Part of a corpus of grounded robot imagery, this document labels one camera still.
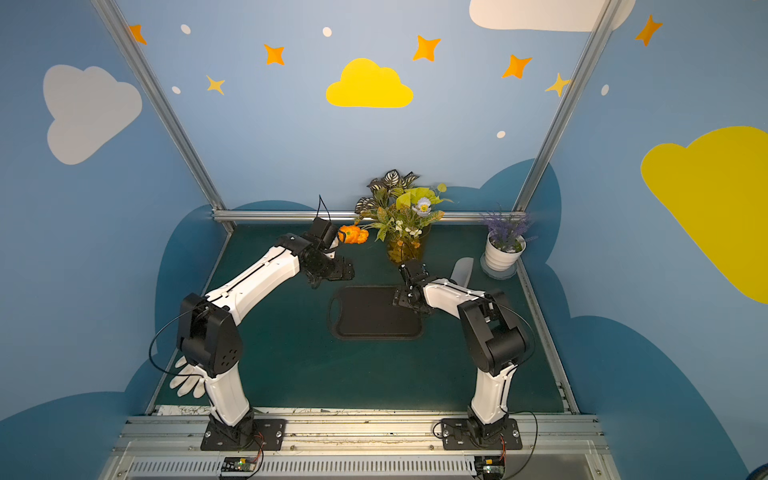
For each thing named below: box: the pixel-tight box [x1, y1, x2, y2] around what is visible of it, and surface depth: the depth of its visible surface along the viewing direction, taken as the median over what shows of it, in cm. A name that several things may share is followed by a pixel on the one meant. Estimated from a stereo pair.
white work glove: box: [169, 356, 207, 399], surface depth 83 cm
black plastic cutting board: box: [328, 286, 424, 340], surface depth 97 cm
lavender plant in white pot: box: [480, 204, 538, 280], surface depth 103 cm
